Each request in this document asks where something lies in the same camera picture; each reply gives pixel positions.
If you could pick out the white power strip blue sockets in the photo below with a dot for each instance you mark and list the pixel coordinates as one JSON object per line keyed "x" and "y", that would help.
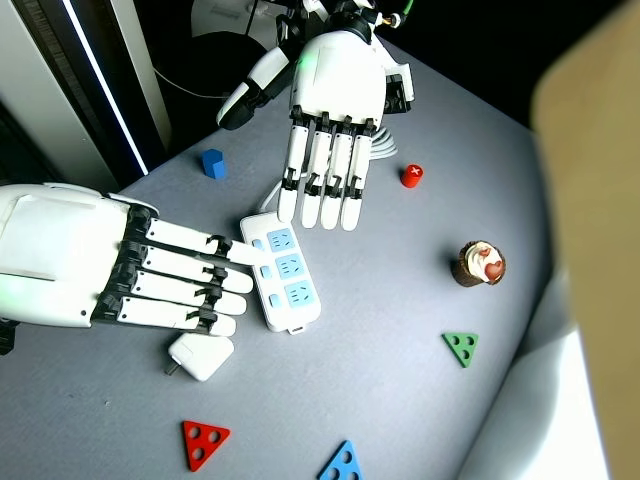
{"x": 307, "y": 312}

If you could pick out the red triangle with three holes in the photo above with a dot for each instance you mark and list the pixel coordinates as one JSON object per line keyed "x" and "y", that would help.
{"x": 204, "y": 442}

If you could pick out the grey table cloth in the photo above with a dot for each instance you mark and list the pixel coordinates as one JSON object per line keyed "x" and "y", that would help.
{"x": 375, "y": 300}

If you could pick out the black panel with light strip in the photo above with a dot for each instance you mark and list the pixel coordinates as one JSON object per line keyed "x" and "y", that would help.
{"x": 105, "y": 100}

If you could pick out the white square power adapter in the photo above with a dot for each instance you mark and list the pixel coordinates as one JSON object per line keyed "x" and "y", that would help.
{"x": 202, "y": 357}

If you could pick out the blue hexagonal block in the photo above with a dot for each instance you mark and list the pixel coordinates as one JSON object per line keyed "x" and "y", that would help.
{"x": 214, "y": 165}

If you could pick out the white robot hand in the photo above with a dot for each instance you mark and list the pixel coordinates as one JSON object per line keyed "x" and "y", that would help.
{"x": 340, "y": 75}
{"x": 60, "y": 250}

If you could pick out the white rounded surface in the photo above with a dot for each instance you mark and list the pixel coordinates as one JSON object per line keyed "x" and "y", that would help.
{"x": 550, "y": 400}

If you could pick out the black round object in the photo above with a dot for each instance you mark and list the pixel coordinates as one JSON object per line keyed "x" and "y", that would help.
{"x": 200, "y": 65}

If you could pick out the blue triangle with three holes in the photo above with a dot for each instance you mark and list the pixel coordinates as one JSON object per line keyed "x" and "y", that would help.
{"x": 344, "y": 466}

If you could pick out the blurred beige panel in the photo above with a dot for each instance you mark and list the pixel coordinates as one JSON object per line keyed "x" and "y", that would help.
{"x": 600, "y": 200}

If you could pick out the white flat panel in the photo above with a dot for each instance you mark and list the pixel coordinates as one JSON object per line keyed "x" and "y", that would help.
{"x": 30, "y": 75}

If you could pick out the white upright post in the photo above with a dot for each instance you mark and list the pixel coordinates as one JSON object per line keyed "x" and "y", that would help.
{"x": 142, "y": 75}

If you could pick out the red cylinder with white cross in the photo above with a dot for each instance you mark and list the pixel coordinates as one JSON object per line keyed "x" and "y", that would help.
{"x": 411, "y": 177}

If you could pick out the white device housing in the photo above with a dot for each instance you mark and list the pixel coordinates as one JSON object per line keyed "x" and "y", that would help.
{"x": 220, "y": 20}

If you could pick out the toy cupcake with red heart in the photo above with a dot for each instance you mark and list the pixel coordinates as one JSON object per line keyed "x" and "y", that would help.
{"x": 475, "y": 270}

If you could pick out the green triangle with three holes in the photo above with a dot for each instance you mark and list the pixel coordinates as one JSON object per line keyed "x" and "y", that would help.
{"x": 462, "y": 346}

